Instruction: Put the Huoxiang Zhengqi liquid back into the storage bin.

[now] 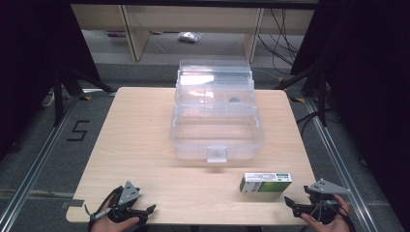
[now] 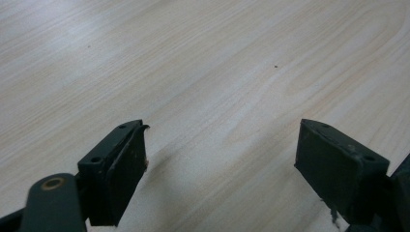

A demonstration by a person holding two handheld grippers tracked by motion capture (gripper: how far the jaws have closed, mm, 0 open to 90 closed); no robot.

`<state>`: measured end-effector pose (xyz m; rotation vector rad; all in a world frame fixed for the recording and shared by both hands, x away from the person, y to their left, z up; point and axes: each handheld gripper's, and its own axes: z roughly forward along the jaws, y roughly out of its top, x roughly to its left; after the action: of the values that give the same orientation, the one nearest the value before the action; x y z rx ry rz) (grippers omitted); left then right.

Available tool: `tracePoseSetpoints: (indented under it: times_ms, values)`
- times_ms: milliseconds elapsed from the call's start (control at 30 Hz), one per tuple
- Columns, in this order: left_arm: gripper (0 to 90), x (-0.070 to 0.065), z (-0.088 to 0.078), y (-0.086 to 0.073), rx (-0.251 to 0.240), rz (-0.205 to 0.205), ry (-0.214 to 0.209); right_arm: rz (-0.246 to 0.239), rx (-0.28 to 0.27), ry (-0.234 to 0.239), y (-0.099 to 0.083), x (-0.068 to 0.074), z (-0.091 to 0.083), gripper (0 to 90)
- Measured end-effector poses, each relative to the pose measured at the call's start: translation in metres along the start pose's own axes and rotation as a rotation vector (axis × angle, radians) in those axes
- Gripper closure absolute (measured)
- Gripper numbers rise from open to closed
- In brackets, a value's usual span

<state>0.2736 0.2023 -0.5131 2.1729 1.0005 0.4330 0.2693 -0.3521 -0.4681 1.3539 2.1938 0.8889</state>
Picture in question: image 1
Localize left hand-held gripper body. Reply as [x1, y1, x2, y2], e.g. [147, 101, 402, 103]
[107, 180, 145, 224]

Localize clear plastic storage box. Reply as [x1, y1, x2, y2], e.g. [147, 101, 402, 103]
[169, 59, 266, 164]

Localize wooden shelf unit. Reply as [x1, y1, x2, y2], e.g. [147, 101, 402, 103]
[71, 3, 315, 62]

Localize crumpled clear plastic bag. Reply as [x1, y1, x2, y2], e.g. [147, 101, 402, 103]
[177, 31, 203, 44]

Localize person's left hand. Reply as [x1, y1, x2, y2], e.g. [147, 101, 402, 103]
[90, 195, 140, 232]

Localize metal floor rail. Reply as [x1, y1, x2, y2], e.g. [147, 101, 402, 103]
[304, 96, 379, 232]
[0, 95, 82, 232]

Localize black metal stand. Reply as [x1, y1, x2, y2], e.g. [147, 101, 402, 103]
[274, 63, 335, 128]
[52, 63, 114, 128]

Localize black cable bundle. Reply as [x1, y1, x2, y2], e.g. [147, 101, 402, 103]
[256, 8, 301, 67]

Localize black gripper strap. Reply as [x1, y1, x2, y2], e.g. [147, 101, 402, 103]
[313, 199, 353, 232]
[84, 186, 125, 224]

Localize black floor cable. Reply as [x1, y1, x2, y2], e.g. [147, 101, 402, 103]
[295, 108, 327, 136]

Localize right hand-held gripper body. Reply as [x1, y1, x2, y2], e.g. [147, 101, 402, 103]
[298, 178, 351, 225]

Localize person's right hand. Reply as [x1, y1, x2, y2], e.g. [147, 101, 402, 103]
[301, 192, 351, 232]

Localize green and white carton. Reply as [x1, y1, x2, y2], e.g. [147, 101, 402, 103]
[239, 171, 293, 194]

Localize black curtain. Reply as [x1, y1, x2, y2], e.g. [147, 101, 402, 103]
[289, 0, 410, 223]
[0, 0, 102, 161]

